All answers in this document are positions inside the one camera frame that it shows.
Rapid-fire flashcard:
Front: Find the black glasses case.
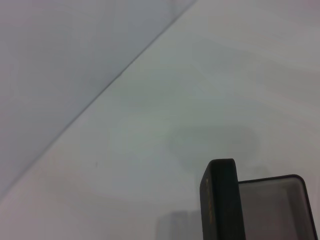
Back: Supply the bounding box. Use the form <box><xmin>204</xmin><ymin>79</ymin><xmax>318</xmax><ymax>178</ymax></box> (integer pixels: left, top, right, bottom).
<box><xmin>198</xmin><ymin>158</ymin><xmax>320</xmax><ymax>240</ymax></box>

